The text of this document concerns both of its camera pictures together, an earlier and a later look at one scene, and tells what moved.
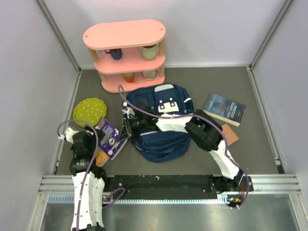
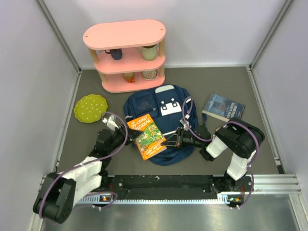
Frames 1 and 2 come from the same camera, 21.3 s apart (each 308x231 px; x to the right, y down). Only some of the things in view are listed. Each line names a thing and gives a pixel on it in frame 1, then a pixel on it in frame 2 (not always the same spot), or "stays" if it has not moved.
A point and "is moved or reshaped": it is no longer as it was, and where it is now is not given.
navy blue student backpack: (173, 103) is moved or reshaped
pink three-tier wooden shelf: (129, 55) stays
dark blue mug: (116, 53) stays
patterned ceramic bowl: (149, 75) stays
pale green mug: (148, 53) stays
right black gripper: (128, 129) → (172, 142)
